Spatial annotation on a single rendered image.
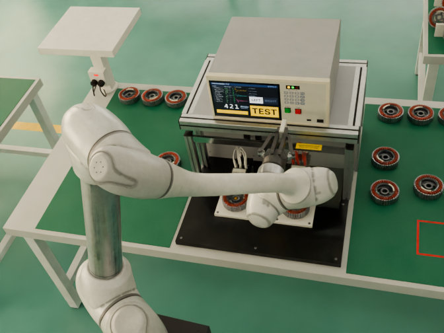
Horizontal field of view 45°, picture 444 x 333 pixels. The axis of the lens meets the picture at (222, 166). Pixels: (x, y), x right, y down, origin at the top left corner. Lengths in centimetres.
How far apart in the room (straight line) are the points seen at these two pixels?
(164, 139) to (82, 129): 130
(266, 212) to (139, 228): 79
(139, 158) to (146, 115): 153
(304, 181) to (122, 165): 56
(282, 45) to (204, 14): 290
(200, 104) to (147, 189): 96
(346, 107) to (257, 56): 38
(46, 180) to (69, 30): 70
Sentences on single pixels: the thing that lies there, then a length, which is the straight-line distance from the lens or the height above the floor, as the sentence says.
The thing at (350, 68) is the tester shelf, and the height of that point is 111.
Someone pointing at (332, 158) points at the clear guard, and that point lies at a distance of 195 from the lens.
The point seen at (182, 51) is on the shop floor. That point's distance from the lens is 448.
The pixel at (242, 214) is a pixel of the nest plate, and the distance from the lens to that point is 216.
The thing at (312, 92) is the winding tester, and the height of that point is 127.
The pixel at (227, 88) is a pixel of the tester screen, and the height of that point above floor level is 126.
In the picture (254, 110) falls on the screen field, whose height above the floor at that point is 117.
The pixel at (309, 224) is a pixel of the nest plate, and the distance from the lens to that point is 211.
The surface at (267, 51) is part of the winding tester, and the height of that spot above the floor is 132.
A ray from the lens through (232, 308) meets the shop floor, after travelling 283.
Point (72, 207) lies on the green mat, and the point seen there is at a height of 75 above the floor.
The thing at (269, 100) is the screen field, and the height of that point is 122.
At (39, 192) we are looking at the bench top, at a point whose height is 75.
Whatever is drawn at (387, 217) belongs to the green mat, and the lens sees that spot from 219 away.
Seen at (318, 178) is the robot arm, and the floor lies 133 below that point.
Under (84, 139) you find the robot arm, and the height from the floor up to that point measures 165.
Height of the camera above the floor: 247
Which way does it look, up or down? 46 degrees down
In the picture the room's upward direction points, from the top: 11 degrees counter-clockwise
